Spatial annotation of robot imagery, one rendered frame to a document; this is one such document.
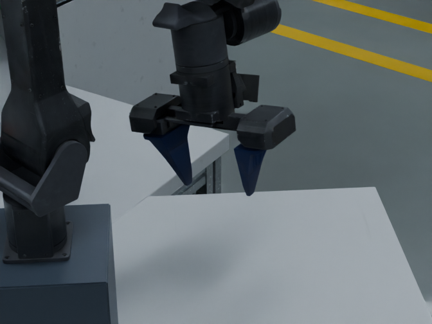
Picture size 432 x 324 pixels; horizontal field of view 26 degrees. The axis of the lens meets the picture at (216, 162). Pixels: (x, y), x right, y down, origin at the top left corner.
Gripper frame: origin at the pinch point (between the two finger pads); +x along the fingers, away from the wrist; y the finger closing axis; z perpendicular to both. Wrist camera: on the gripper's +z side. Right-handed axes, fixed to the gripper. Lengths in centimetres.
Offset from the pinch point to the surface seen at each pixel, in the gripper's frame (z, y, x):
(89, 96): 39, 53, 12
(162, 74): 124, 103, 41
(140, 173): 22.0, 30.2, 15.8
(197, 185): 32.5, 27.6, 22.5
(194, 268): 6.2, 10.1, 19.6
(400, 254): 23.7, -11.3, 22.6
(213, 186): 38, 28, 25
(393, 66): 264, 94, 86
